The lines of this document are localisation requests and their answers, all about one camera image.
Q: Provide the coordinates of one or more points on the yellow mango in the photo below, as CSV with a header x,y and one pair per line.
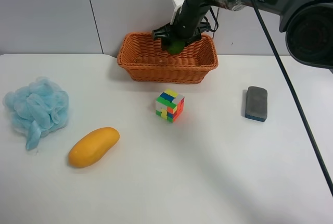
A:
x,y
92,147

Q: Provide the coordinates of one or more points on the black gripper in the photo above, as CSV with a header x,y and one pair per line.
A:
x,y
190,22

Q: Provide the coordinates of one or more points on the grey blue whiteboard eraser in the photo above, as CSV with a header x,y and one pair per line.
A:
x,y
256,103

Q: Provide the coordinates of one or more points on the green lemon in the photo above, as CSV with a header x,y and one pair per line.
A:
x,y
175,47

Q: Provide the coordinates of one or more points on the orange woven plastic basket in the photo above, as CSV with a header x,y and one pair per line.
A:
x,y
145,61

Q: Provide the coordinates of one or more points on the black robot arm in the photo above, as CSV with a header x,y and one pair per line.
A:
x,y
307,25

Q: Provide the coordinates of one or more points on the colourful puzzle cube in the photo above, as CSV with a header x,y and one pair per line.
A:
x,y
169,105

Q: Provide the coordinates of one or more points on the light blue bath loofah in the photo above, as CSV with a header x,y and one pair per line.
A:
x,y
37,110

